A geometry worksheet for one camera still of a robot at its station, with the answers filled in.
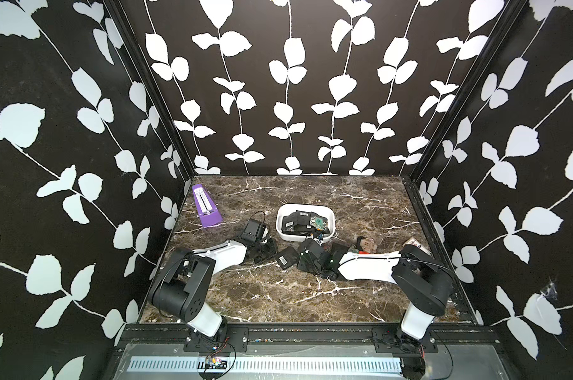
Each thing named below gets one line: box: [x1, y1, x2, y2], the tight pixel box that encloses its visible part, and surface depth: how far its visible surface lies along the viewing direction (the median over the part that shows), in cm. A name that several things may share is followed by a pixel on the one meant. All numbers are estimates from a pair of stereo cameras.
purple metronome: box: [191, 183, 224, 228], surface depth 100 cm
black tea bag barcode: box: [330, 242, 350, 264], surface depth 98 cm
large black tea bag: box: [281, 209, 324, 235], surface depth 100 cm
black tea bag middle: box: [275, 246, 299, 270], surface depth 94 cm
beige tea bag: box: [359, 237, 378, 253], surface depth 97 cm
